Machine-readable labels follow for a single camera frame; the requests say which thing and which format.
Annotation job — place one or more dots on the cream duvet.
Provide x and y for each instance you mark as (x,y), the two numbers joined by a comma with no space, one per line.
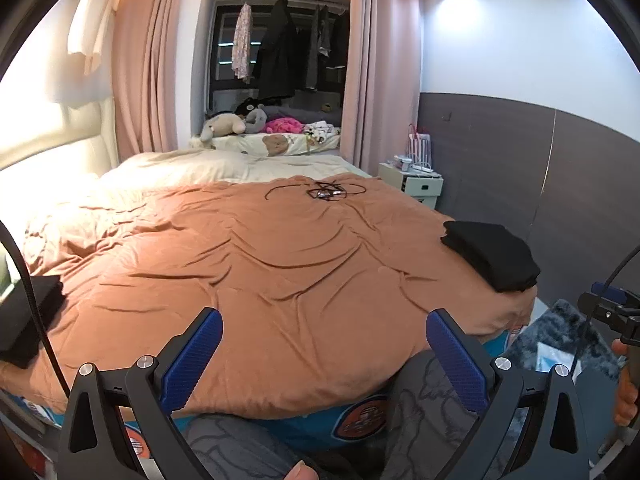
(200,167)

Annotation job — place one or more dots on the cream headboard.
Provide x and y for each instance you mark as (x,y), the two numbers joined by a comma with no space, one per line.
(50,150)

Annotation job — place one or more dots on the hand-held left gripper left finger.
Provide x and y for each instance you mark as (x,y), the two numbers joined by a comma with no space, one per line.
(190,360)

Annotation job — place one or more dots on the grey plush toy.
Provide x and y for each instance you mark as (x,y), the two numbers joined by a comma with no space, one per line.
(256,119)

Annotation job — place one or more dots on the person's right leg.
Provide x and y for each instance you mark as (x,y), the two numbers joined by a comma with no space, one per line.
(420,410)

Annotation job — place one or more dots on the floral hanging garment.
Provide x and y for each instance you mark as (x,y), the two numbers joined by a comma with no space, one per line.
(241,40)

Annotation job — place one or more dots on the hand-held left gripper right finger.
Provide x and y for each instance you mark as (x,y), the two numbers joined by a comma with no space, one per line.
(457,360)

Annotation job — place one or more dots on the white hanging garment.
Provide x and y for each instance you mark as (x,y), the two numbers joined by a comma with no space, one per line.
(95,20)

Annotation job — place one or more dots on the pink curtain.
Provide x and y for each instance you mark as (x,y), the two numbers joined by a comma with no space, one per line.
(390,60)
(150,60)

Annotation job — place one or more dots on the blue printed bed sheet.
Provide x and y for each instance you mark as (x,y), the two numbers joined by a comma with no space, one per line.
(310,430)

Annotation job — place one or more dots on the pink and white bag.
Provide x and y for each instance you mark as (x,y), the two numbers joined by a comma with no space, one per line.
(419,147)

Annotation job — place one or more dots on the brown blanket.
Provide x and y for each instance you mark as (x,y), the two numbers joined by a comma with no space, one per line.
(250,260)

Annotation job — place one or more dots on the orange box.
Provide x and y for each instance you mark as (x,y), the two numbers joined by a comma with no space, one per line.
(20,452)

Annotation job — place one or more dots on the white patterned cloth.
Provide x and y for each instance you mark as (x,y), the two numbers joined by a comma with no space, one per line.
(320,132)

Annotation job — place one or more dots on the grey cushion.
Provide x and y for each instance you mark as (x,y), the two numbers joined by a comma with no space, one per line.
(300,111)

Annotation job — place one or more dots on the shaggy grey rug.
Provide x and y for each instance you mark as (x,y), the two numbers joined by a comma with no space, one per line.
(555,325)

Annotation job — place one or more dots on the white nightstand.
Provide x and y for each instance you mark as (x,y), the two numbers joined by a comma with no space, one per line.
(420,187)

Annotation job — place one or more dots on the white power strip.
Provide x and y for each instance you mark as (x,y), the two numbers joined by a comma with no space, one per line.
(427,170)

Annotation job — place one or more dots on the person's right hand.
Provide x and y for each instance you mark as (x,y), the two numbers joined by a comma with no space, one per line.
(624,400)

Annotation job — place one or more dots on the stack of folded black clothes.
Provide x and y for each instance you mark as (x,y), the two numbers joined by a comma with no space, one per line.
(25,320)
(492,255)

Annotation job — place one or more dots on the black plush toy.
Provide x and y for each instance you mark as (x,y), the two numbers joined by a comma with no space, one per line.
(246,106)

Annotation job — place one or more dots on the beige plush toy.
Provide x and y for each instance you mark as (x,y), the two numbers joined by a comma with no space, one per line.
(222,125)

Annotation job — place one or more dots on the person's left hand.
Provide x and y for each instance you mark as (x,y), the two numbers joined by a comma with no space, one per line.
(301,472)

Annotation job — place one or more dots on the dark hanging garments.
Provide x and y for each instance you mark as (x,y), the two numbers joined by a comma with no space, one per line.
(320,50)

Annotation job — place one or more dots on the pink plush cloth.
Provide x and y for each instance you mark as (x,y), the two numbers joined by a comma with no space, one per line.
(285,125)

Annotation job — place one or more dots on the bear print pillow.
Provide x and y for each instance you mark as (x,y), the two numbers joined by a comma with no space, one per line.
(275,144)

